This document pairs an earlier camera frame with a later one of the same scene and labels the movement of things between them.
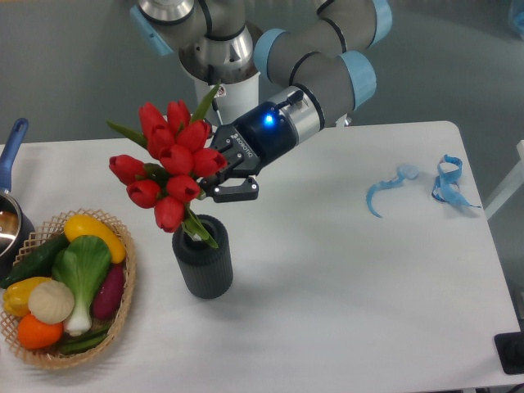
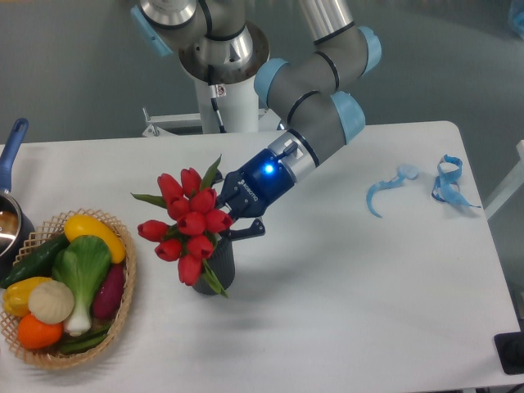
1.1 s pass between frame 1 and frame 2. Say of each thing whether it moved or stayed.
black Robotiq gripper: moved
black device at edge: stayed
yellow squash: stayed
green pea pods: stayed
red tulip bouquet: moved
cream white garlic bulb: stayed
